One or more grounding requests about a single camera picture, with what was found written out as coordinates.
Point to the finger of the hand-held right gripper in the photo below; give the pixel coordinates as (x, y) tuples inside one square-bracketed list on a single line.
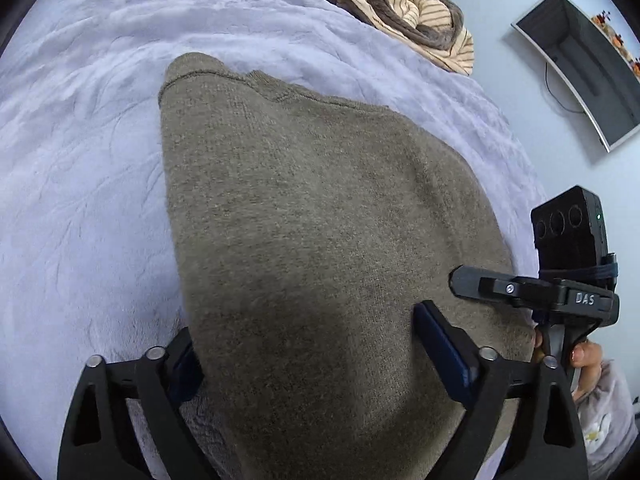
[(495, 285)]

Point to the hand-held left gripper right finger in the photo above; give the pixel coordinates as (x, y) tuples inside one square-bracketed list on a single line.
[(445, 352)]

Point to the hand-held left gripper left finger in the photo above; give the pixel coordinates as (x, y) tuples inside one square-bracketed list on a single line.
[(185, 370)]

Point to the olive knit sweater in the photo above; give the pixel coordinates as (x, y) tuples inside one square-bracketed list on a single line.
[(310, 235)]

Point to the person's right hand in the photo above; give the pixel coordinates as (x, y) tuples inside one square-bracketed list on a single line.
[(587, 360)]

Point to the orange flower decoration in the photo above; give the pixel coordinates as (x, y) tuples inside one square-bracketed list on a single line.
[(617, 37)]

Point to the lavender plush blanket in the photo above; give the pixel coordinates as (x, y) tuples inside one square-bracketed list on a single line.
[(75, 160)]

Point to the curved wall television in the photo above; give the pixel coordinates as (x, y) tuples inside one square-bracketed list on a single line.
[(575, 50)]

